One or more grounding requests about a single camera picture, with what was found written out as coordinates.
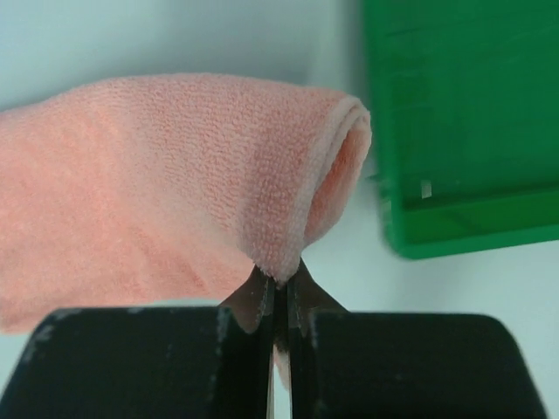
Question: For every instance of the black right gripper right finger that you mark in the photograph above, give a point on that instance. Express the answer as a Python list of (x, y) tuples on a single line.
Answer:
[(401, 365)]

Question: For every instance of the pink towel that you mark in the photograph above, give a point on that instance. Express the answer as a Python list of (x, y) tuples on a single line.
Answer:
[(135, 190)]

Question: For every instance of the green plastic tray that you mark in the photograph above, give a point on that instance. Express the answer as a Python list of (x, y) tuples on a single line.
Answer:
[(465, 112)]

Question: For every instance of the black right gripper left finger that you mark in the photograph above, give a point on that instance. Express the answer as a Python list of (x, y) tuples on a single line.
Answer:
[(150, 362)]

